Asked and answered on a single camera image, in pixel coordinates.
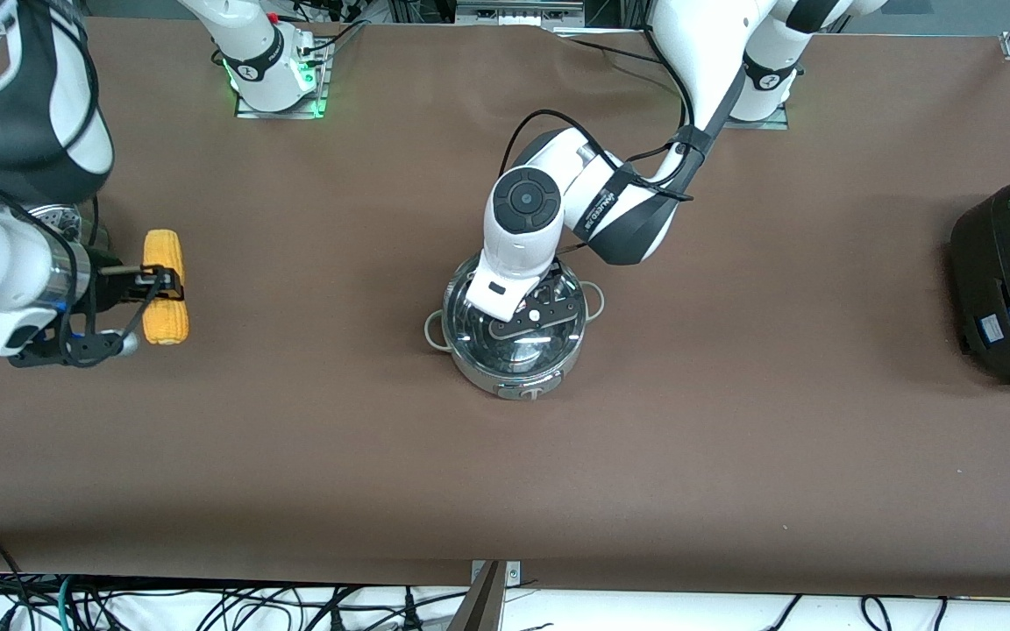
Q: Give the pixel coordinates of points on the grey metal box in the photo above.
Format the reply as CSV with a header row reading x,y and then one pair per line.
x,y
518,10

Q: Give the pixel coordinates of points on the stainless steel cooking pot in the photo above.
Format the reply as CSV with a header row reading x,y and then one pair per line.
x,y
514,381

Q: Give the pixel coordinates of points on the glass pot lid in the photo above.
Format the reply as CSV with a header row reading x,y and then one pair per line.
x,y
470,337

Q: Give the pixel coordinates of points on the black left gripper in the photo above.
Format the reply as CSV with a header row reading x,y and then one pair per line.
x,y
559,275

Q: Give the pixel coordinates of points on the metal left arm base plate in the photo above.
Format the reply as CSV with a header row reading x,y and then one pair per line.
x,y
772,124

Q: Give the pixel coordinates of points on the yellow corn cob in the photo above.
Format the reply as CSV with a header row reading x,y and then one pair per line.
x,y
165,324

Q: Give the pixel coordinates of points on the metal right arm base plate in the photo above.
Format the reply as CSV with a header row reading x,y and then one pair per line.
x,y
281,111

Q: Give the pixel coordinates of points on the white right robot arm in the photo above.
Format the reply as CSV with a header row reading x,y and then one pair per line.
x,y
14,114

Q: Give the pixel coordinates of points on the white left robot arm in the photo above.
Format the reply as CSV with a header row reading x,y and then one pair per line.
x,y
522,237

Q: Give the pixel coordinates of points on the black rice cooker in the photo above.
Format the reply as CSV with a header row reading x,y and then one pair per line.
x,y
1009,289

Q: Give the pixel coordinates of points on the stainless steel steamer pot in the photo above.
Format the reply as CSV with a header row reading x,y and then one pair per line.
x,y
58,219

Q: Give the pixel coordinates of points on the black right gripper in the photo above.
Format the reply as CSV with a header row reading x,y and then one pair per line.
x,y
107,270

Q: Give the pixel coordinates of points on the metal table edge bracket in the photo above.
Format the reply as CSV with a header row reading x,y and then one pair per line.
x,y
492,596

